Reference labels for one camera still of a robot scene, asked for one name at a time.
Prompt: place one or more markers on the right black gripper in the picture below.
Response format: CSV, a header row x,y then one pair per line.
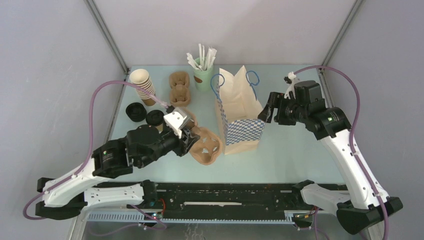
x,y
276,100

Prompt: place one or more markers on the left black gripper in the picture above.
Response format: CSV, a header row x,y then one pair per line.
x,y
185,144

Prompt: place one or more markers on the brown pulp cup carrier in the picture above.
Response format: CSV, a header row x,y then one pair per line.
x,y
209,146

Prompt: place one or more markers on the blue checkered paper bag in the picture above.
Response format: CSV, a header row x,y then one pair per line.
x,y
237,108

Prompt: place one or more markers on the black plastic cup lid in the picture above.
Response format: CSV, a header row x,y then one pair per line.
x,y
155,118

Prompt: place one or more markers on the brown paper coffee cup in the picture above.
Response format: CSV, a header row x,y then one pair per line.
x,y
160,127

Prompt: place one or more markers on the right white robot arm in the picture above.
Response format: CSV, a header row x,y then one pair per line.
x,y
367,203

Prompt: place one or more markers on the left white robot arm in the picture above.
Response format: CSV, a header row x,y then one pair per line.
x,y
94,185

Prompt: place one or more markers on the stack of black lids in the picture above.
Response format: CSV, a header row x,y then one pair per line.
x,y
136,112

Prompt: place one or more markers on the green straw holder cup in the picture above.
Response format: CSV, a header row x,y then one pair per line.
x,y
203,79

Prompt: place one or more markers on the stack of paper cups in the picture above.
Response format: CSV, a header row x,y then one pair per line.
x,y
142,79

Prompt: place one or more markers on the white wrapped straws bundle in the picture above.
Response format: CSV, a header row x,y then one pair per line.
x,y
205,60

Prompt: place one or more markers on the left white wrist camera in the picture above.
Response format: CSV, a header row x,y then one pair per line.
x,y
176,118

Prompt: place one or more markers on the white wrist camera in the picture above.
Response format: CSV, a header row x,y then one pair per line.
x,y
291,79
176,118

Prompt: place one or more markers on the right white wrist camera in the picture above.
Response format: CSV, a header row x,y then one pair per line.
x,y
291,79

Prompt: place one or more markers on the aluminium frame rail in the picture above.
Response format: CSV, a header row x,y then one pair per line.
x,y
155,218

